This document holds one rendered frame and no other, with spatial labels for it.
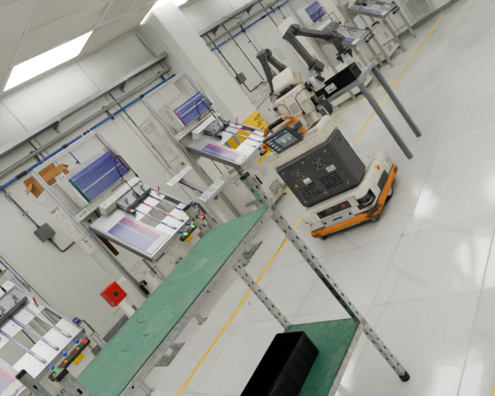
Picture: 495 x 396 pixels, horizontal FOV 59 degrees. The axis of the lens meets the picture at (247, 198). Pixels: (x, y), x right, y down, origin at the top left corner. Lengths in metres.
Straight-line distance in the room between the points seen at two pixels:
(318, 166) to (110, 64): 4.31
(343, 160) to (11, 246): 3.77
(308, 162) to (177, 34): 4.25
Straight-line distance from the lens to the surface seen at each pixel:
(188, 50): 7.03
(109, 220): 4.16
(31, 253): 5.51
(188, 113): 5.08
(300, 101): 3.46
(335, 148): 3.17
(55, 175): 4.54
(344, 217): 3.33
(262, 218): 1.58
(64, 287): 5.54
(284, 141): 3.20
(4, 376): 3.50
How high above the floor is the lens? 1.35
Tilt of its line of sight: 12 degrees down
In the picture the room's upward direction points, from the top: 39 degrees counter-clockwise
